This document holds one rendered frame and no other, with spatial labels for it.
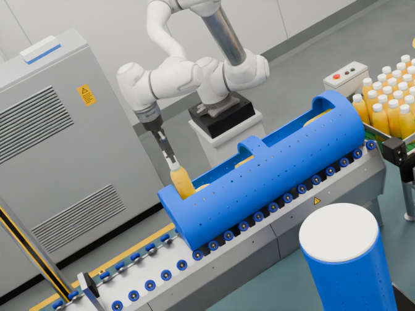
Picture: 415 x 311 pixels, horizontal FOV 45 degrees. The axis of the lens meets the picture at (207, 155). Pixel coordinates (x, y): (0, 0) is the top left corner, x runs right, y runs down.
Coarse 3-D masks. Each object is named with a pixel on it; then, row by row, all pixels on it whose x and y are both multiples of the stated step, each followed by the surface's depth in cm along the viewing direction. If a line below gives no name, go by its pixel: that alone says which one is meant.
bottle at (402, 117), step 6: (402, 114) 214; (408, 114) 213; (402, 120) 215; (408, 120) 214; (414, 120) 215; (402, 126) 217; (408, 126) 215; (414, 126) 216; (402, 132) 219; (408, 132) 217; (414, 132) 218; (402, 138) 222
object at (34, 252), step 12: (0, 204) 202; (0, 216) 204; (12, 216) 207; (12, 228) 209; (24, 228) 214; (24, 240) 213; (24, 252) 216; (36, 252) 218; (36, 264) 221; (48, 264) 223; (48, 276) 226; (60, 276) 229; (60, 288) 231; (72, 288) 238
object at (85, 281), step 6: (78, 276) 201; (84, 276) 200; (84, 282) 197; (90, 282) 197; (84, 288) 194; (90, 288) 196; (96, 288) 202; (90, 294) 196; (96, 294) 198; (90, 300) 197; (96, 300) 198; (96, 306) 200; (102, 306) 201
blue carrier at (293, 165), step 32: (320, 96) 215; (288, 128) 227; (320, 128) 203; (352, 128) 206; (256, 160) 199; (288, 160) 200; (320, 160) 205; (160, 192) 201; (224, 192) 195; (256, 192) 198; (192, 224) 192; (224, 224) 198
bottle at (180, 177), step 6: (180, 168) 194; (174, 174) 193; (180, 174) 193; (186, 174) 195; (174, 180) 194; (180, 180) 194; (186, 180) 195; (180, 186) 195; (186, 186) 196; (192, 186) 199; (180, 192) 197; (186, 192) 197; (192, 192) 199; (186, 198) 199
